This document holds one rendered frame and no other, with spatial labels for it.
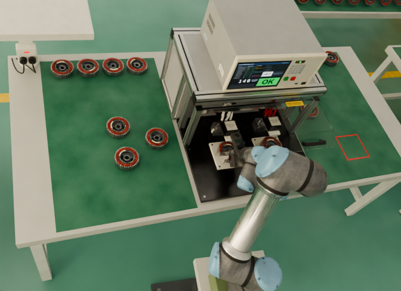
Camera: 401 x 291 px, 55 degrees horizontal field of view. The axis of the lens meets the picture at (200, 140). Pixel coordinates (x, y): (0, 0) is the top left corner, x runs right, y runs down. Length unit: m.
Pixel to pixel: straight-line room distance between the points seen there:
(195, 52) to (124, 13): 1.96
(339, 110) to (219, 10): 1.08
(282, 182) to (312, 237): 1.66
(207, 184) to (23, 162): 0.82
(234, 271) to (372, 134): 1.41
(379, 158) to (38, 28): 1.88
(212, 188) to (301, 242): 1.14
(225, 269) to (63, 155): 0.90
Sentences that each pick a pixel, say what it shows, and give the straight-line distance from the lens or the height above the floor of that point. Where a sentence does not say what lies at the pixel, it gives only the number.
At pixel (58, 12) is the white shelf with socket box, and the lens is 1.79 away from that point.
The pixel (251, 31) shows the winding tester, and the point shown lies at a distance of 1.74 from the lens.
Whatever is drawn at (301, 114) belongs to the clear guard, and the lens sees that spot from 1.88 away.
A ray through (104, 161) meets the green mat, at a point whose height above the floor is 0.75.
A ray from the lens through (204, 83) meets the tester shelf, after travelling 1.73.
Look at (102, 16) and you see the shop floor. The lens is 3.67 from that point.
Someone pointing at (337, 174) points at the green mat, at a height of 0.75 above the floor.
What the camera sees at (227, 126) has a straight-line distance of 1.86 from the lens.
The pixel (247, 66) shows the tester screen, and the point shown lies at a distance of 1.64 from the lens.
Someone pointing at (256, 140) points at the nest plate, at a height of 0.78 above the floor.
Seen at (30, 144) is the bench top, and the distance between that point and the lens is 1.91.
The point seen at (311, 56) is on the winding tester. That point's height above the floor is 1.32.
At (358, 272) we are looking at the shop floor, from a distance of 2.97.
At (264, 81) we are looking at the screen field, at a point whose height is 1.17.
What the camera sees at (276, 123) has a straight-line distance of 1.98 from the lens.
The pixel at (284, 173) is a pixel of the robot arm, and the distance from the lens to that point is 1.23.
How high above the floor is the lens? 2.35
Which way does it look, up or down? 54 degrees down
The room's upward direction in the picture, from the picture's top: 23 degrees clockwise
